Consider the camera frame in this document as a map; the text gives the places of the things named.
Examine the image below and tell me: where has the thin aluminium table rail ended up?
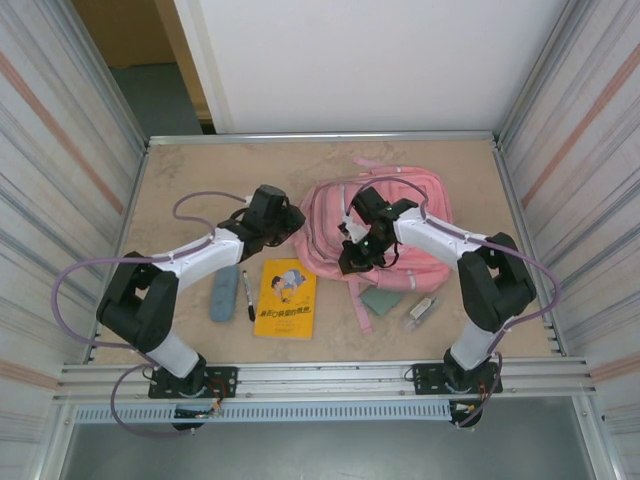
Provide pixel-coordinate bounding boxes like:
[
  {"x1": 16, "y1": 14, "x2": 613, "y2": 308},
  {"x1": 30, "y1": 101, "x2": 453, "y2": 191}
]
[{"x1": 146, "y1": 130, "x2": 497, "y2": 148}]

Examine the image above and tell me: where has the blue-grey pencil case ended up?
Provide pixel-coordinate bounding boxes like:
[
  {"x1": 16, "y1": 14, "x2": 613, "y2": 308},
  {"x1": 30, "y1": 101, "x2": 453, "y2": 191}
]
[{"x1": 208, "y1": 264, "x2": 242, "y2": 324}]

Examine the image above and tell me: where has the aluminium frame post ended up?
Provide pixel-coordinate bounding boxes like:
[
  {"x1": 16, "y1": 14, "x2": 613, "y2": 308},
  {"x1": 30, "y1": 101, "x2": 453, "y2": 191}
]
[
  {"x1": 498, "y1": 0, "x2": 584, "y2": 141},
  {"x1": 63, "y1": 0, "x2": 150, "y2": 146}
]

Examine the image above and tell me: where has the wide aluminium mounting rail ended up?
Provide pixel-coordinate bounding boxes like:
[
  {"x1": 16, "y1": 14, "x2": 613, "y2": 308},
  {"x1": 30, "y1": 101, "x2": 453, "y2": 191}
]
[{"x1": 57, "y1": 355, "x2": 599, "y2": 404}]

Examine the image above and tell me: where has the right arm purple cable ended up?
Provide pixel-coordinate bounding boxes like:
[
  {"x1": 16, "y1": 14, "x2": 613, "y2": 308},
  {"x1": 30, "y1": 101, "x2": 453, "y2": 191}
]
[{"x1": 318, "y1": 177, "x2": 564, "y2": 430}]

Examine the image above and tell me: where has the corrugated translucent side panel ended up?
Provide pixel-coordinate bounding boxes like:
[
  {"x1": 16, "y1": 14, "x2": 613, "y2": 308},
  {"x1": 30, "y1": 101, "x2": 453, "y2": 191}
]
[
  {"x1": 499, "y1": 0, "x2": 640, "y2": 416},
  {"x1": 0, "y1": 0, "x2": 149, "y2": 416}
]

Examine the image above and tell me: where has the green leather wallet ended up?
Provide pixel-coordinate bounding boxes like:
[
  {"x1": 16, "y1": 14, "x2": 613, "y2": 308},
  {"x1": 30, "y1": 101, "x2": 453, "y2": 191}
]
[{"x1": 360, "y1": 285, "x2": 404, "y2": 318}]

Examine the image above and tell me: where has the yellow paperback book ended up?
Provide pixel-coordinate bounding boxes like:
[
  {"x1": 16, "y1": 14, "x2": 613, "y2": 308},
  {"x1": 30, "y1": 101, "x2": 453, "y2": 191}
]
[{"x1": 253, "y1": 257, "x2": 319, "y2": 341}]

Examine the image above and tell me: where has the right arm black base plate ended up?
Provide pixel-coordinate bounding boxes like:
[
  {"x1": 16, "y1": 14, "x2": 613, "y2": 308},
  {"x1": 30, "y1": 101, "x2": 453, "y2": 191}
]
[{"x1": 408, "y1": 361, "x2": 502, "y2": 397}]

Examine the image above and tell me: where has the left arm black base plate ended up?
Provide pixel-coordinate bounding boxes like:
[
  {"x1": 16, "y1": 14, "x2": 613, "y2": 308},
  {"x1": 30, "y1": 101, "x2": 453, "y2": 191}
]
[{"x1": 147, "y1": 365, "x2": 239, "y2": 400}]

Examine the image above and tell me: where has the black white marker pen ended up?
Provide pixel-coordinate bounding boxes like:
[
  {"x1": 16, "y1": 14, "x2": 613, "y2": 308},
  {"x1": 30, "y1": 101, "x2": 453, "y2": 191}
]
[{"x1": 241, "y1": 269, "x2": 257, "y2": 322}]

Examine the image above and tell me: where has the aluminium table side rail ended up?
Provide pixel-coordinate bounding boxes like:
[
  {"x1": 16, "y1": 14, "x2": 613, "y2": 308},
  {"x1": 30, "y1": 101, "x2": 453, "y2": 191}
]
[
  {"x1": 491, "y1": 139, "x2": 572, "y2": 357},
  {"x1": 88, "y1": 143, "x2": 152, "y2": 364}
]

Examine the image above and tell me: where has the small circuit board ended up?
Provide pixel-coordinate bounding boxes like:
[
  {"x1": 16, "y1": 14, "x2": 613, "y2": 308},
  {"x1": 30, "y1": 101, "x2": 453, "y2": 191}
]
[{"x1": 173, "y1": 405, "x2": 224, "y2": 420}]

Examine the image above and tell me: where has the wire bundle with connector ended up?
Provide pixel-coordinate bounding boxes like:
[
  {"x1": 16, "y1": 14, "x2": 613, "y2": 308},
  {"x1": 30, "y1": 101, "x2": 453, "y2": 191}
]
[{"x1": 449, "y1": 398, "x2": 484, "y2": 419}]

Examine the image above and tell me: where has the small clear tube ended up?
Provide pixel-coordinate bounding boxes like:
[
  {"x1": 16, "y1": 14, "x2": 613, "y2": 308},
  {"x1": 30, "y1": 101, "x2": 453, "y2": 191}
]
[{"x1": 403, "y1": 294, "x2": 444, "y2": 332}]

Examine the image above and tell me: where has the grey slotted cable duct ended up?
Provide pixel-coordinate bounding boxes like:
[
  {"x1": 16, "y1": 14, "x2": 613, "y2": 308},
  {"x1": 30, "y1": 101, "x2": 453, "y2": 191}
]
[{"x1": 73, "y1": 403, "x2": 454, "y2": 424}]

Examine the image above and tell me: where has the pink student backpack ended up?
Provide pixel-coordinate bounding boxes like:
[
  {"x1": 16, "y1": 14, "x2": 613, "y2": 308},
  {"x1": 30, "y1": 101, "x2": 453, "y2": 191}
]
[{"x1": 298, "y1": 156, "x2": 455, "y2": 336}]

